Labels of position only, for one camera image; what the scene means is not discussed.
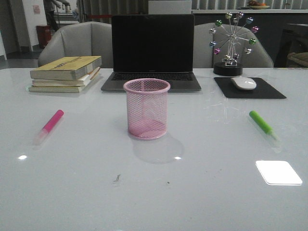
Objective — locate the red trash bin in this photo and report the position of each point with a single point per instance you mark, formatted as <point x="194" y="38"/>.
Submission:
<point x="43" y="34"/>

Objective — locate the grey open laptop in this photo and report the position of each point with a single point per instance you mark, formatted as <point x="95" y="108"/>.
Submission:
<point x="153" y="46"/>

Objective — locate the pink mesh pen holder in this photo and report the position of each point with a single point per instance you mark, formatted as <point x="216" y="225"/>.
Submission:
<point x="147" y="107"/>

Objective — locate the green highlighter pen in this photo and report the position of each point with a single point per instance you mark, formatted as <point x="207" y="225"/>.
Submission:
<point x="270" y="134"/>

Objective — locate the middle white book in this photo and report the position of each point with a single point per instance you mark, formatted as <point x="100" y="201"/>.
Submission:
<point x="81" y="82"/>

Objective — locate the grey chair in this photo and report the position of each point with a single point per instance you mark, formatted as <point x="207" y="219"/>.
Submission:
<point x="210" y="47"/>
<point x="82" y="39"/>

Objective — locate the bottom pale book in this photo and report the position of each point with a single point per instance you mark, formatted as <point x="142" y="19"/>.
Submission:
<point x="57" y="89"/>

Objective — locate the right grey chair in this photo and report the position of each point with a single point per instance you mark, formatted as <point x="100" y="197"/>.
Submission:
<point x="210" y="47"/>

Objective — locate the ferris wheel desk toy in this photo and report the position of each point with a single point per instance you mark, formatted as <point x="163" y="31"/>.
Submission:
<point x="229" y="65"/>

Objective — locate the pink highlighter pen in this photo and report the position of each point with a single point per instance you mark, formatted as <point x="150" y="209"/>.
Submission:
<point x="47" y="128"/>

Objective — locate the top yellow book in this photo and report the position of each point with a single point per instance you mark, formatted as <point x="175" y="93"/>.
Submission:
<point x="67" y="68"/>

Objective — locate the person in background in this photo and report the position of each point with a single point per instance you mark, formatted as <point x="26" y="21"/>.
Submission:
<point x="49" y="7"/>

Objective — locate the left grey chair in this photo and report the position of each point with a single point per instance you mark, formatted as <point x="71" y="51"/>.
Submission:
<point x="82" y="39"/>

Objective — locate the black mouse pad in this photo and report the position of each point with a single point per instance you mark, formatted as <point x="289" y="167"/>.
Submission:
<point x="263" y="90"/>

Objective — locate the fruit bowl on counter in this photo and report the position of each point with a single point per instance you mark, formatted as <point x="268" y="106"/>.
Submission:
<point x="256" y="5"/>

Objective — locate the white computer mouse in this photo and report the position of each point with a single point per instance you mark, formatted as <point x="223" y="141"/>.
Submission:
<point x="244" y="83"/>

